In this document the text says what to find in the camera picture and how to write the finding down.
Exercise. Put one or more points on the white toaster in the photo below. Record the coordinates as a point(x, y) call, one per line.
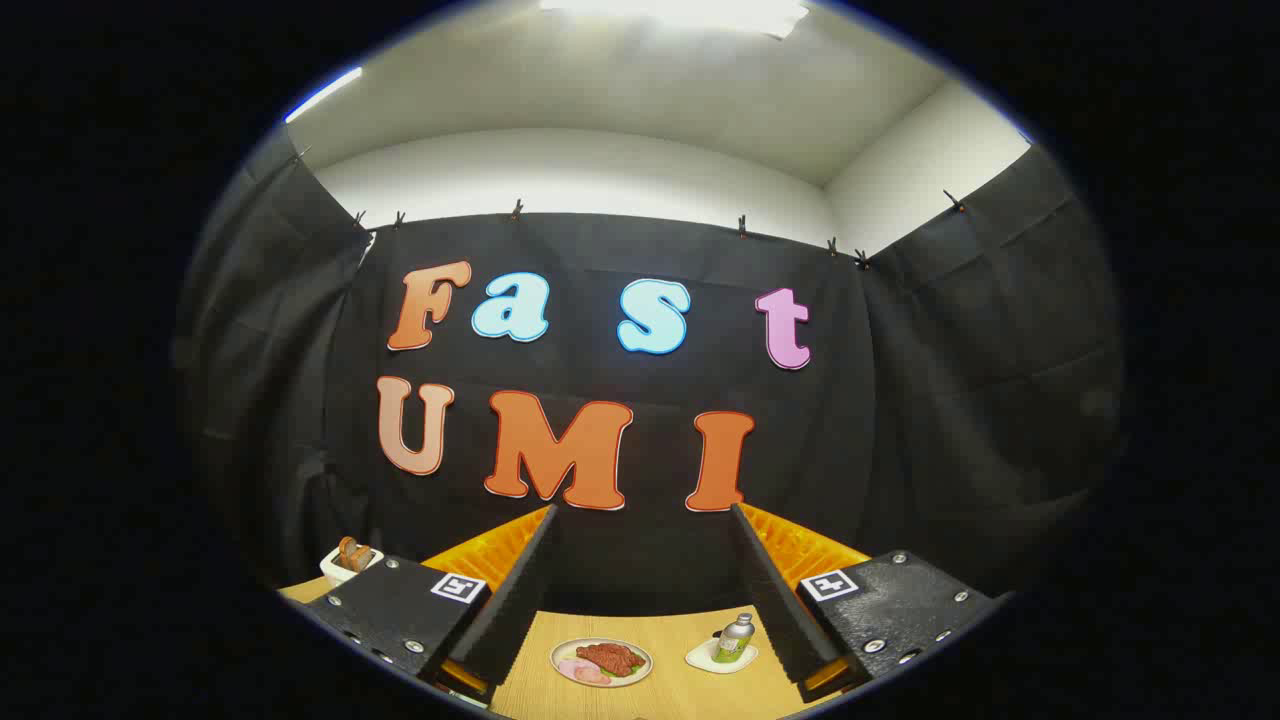
point(340, 572)

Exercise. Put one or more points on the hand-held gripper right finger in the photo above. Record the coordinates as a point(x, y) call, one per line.
point(775, 600)

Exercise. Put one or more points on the row of black cloth clips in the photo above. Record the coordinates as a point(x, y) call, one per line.
point(516, 210)

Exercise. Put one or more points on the white ceiling light panel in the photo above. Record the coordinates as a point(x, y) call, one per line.
point(680, 14)

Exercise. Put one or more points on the silver bottle green label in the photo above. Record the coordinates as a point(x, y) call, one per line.
point(735, 638)

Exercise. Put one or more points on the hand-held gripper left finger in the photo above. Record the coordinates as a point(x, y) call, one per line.
point(515, 600)

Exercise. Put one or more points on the white round food plate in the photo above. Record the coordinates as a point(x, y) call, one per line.
point(640, 678)

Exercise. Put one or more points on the toasted bread slice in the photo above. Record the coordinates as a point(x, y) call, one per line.
point(354, 552)

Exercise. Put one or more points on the white square coaster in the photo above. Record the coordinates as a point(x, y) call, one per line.
point(700, 660)

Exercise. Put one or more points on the brown steak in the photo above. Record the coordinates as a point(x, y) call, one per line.
point(606, 658)

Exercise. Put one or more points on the pink ham slices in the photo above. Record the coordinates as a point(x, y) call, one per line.
point(580, 672)

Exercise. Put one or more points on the narrow ceiling light strip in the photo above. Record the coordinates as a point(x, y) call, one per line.
point(322, 95)

